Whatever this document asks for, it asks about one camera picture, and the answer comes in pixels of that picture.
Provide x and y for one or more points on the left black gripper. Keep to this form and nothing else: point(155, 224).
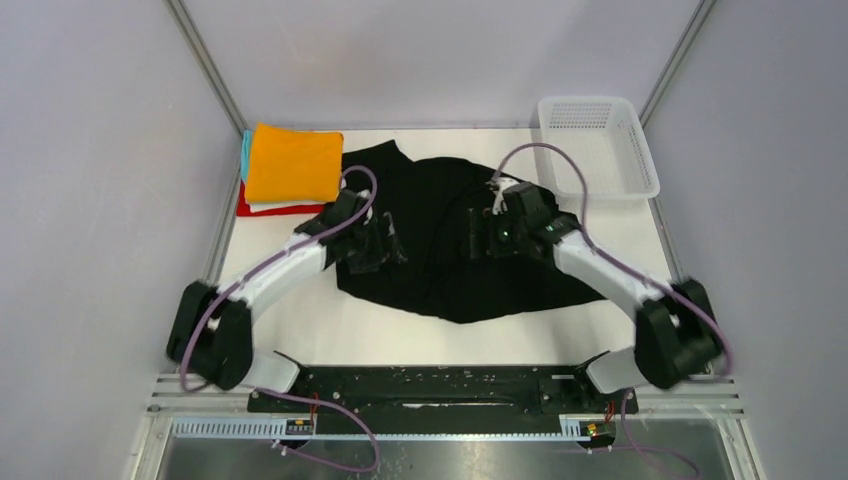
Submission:
point(386, 248)

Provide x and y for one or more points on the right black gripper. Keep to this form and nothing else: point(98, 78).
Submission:
point(483, 221)

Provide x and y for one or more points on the black t shirt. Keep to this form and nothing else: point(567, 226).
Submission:
point(429, 201)

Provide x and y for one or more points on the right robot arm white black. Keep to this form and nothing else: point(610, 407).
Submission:
point(675, 333)

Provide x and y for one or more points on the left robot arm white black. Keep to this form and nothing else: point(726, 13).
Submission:
point(212, 334)

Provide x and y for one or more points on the folded orange t shirt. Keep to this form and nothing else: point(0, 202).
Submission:
point(290, 166)

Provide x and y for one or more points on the white plastic basket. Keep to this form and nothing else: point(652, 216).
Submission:
point(604, 137)

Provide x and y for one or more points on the folded white t shirt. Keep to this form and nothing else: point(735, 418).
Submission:
point(278, 205)

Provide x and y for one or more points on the folded red t shirt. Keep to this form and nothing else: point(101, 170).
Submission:
point(265, 210)

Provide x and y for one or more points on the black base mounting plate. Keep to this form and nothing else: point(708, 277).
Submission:
point(455, 400)

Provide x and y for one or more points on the folded cyan t shirt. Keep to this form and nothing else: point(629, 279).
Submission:
point(246, 144)

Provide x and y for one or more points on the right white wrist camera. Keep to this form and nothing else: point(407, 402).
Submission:
point(498, 187)

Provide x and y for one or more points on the aluminium frame rail left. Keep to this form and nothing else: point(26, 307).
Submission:
point(196, 44)

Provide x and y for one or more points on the aluminium frame rail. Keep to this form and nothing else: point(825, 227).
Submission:
point(684, 44)
point(196, 44)

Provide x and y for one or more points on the aluminium frame rail right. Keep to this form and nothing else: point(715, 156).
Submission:
point(684, 44)

